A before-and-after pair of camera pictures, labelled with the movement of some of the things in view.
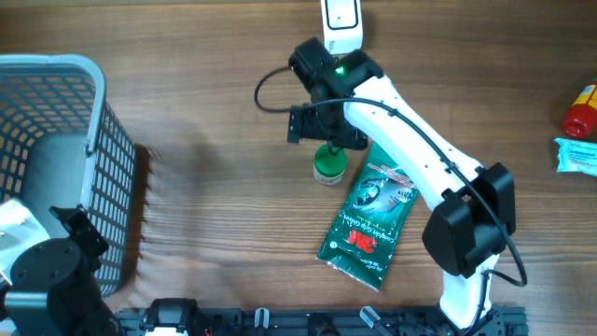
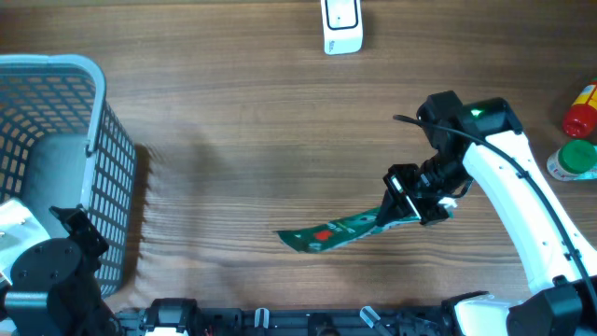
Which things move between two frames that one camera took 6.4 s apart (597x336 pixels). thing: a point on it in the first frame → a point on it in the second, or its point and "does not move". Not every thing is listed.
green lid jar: x=328 y=168 → x=575 y=160
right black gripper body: x=304 y=120 → x=425 y=185
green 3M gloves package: x=371 y=218 → x=320 y=238
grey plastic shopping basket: x=61 y=145 does not move
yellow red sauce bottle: x=581 y=117 does not move
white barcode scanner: x=342 y=26 does not move
